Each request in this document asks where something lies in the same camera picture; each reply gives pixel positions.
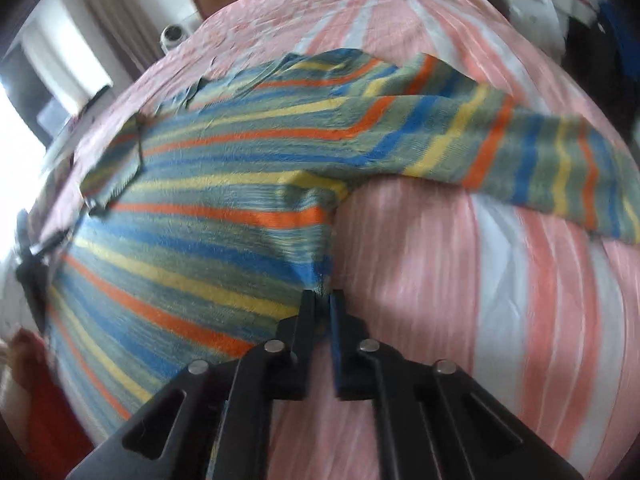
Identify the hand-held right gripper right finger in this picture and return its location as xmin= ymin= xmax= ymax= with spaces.
xmin=330 ymin=290 xmax=583 ymax=480

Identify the white round camera device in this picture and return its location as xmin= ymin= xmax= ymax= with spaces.
xmin=160 ymin=24 xmax=193 ymax=53

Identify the white bedside cabinet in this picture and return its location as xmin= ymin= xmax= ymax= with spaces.
xmin=515 ymin=0 xmax=568 ymax=56

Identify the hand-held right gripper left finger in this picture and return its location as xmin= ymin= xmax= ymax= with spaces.
xmin=67 ymin=291 xmax=321 ymax=480

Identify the pink white striped bed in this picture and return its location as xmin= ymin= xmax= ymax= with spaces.
xmin=30 ymin=0 xmax=640 ymax=480

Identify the beige curtain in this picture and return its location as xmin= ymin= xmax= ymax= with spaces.
xmin=75 ymin=0 xmax=166 ymax=76

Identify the person's left forearm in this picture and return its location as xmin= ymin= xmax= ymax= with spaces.
xmin=0 ymin=329 xmax=96 ymax=480

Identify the black bag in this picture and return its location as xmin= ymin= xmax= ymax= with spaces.
xmin=562 ymin=15 xmax=632 ymax=131

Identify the window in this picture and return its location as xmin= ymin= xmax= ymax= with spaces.
xmin=0 ymin=42 xmax=113 ymax=171

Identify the multicolour striped knit sweater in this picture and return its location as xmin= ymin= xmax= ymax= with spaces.
xmin=47 ymin=49 xmax=640 ymax=441

